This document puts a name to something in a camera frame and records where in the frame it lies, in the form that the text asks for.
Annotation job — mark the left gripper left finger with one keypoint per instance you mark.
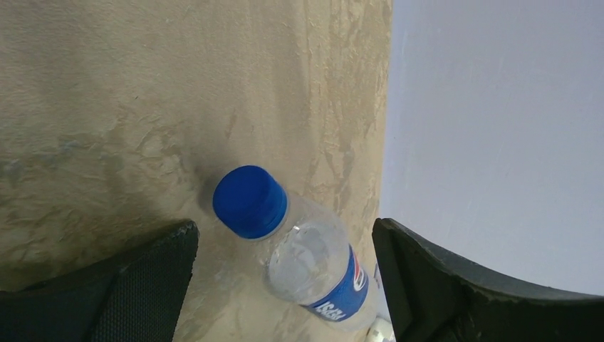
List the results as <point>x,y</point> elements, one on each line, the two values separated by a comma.
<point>136,295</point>

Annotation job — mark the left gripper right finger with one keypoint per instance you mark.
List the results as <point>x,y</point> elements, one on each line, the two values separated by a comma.
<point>433,294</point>

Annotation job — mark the Pepsi bottle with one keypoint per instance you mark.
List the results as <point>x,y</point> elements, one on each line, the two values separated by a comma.
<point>300,250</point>

